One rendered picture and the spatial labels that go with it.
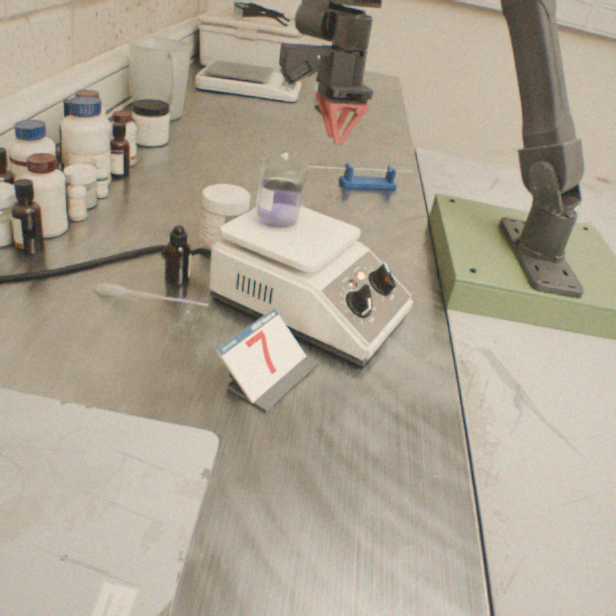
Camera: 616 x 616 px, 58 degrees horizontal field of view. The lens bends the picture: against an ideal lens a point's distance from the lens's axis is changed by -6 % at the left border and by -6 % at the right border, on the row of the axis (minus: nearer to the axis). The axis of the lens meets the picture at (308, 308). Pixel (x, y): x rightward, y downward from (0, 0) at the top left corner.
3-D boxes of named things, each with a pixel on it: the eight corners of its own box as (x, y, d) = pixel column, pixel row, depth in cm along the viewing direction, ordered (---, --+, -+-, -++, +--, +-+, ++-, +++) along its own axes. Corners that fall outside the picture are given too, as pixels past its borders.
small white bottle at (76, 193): (70, 213, 79) (67, 168, 75) (88, 214, 79) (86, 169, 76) (66, 221, 77) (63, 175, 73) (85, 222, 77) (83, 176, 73)
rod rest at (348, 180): (389, 182, 106) (393, 164, 104) (396, 190, 103) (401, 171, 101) (338, 180, 103) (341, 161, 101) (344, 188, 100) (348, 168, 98)
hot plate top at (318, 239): (362, 236, 67) (364, 229, 67) (312, 276, 58) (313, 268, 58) (275, 203, 72) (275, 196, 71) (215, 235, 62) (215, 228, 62)
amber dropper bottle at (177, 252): (174, 287, 67) (176, 233, 63) (159, 276, 69) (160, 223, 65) (195, 280, 69) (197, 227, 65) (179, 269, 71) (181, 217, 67)
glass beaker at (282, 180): (296, 240, 63) (307, 170, 59) (247, 231, 63) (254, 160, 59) (305, 218, 68) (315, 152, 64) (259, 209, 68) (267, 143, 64)
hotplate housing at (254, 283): (409, 316, 70) (426, 257, 65) (363, 372, 60) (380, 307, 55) (254, 250, 77) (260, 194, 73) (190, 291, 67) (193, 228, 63)
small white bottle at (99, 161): (89, 194, 84) (87, 156, 81) (103, 191, 86) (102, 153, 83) (96, 200, 83) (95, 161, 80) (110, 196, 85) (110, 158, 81)
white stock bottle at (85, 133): (57, 178, 88) (53, 96, 81) (100, 171, 92) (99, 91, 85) (73, 194, 84) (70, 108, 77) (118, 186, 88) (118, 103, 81)
